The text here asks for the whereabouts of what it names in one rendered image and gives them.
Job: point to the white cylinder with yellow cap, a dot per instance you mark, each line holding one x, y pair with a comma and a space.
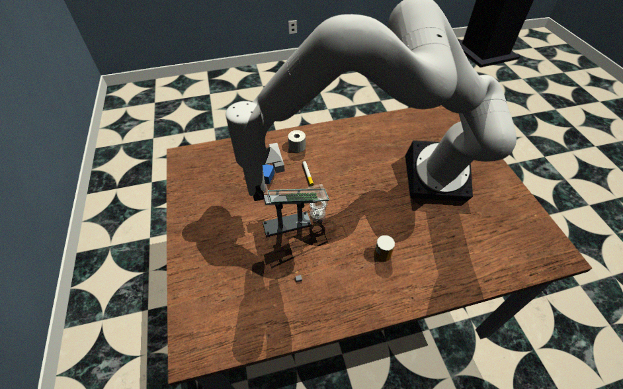
307, 173

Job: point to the blue rectangular block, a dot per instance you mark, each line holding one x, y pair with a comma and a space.
268, 171

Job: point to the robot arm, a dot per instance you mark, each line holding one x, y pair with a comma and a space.
385, 55

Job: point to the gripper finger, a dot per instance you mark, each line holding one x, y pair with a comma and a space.
259, 195

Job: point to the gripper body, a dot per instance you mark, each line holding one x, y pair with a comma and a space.
254, 177

